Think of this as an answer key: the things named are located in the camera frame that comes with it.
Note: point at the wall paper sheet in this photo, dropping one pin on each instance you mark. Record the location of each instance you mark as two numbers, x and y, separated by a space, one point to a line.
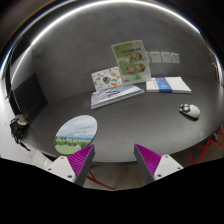
166 57
175 58
155 57

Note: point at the middle wall paper sheet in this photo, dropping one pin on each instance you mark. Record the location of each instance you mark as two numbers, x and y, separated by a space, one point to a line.
166 57

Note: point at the black monitor screen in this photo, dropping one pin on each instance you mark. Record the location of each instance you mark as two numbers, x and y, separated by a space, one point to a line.
28 99

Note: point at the white computer mouse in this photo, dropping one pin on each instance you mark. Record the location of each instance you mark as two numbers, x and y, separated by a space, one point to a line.
190 110

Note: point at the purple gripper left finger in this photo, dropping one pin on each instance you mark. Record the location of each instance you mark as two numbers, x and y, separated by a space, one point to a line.
74 167

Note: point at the round landscape mouse pad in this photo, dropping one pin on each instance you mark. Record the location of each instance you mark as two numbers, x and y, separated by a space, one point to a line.
75 134

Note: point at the red chair frame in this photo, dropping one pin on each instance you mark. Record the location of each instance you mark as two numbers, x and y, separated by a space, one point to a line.
217 138

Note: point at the right wall paper sheet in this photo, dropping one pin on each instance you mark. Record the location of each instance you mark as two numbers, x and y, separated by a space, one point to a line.
175 58

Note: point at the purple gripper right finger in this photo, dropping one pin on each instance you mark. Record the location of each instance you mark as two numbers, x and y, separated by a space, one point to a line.
154 166

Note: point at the grey striped book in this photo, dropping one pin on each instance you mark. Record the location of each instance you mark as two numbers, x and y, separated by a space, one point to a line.
114 94

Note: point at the green poster with faces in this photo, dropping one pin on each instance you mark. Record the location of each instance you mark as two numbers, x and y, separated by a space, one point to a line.
132 61

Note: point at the white patterned picture book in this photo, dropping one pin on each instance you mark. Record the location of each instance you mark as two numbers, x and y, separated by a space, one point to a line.
106 78

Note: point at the left wall paper sheet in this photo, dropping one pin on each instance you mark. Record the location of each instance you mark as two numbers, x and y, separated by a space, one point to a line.
155 57

